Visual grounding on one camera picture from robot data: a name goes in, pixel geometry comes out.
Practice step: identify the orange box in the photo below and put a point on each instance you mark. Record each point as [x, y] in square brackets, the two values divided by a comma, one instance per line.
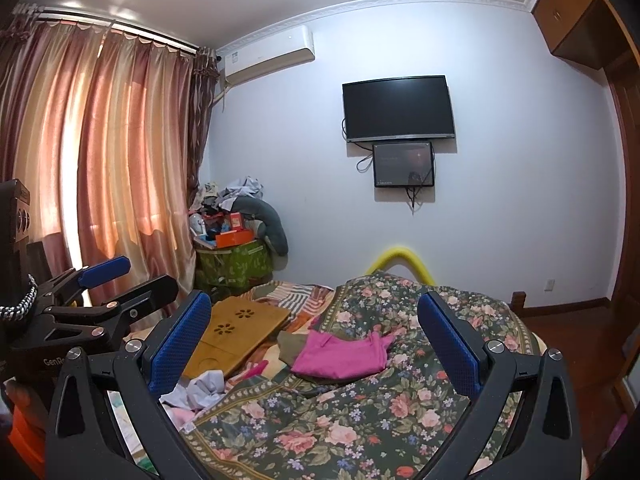
[234, 238]

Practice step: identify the black wall television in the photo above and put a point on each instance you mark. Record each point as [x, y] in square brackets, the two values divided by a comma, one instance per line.
[402, 108]

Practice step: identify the floral dark green bedspread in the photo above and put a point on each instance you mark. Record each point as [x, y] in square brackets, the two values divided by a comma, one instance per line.
[277, 425]

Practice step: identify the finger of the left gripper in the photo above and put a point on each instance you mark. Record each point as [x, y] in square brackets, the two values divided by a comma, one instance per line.
[120, 304]
[70, 284]

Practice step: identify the yellow foam bed rail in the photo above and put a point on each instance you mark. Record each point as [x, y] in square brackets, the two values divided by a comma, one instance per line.
[405, 256]

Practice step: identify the white crumpled clothes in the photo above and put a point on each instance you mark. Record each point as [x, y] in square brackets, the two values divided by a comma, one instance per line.
[200, 393]

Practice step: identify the grey bundled clothing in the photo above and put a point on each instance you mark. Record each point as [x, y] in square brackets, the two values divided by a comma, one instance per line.
[270, 230]

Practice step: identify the wooden wardrobe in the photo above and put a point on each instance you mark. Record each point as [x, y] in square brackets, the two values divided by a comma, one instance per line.
[591, 37]

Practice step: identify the small wall monitor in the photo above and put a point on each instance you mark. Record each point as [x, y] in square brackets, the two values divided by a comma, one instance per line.
[403, 165]

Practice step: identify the wooden bed post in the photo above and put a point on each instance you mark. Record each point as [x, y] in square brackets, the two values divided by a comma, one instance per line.
[517, 303]

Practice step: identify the white air conditioner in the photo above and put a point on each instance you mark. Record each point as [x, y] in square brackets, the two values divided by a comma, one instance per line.
[268, 55]

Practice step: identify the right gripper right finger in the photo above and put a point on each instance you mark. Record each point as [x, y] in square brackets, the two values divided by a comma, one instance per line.
[543, 441]

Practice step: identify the magenta pink pants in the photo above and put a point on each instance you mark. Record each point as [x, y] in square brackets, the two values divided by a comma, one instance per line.
[326, 356]

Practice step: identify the white wall socket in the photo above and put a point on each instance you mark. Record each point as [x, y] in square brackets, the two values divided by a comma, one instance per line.
[549, 285]

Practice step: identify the pink window curtain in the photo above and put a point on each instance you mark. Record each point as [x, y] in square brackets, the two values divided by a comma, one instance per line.
[107, 130]

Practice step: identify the olive green folded garment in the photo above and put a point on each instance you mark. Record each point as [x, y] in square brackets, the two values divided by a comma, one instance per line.
[290, 345]

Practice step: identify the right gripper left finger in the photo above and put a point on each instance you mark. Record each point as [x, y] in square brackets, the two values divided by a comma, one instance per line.
[83, 438]

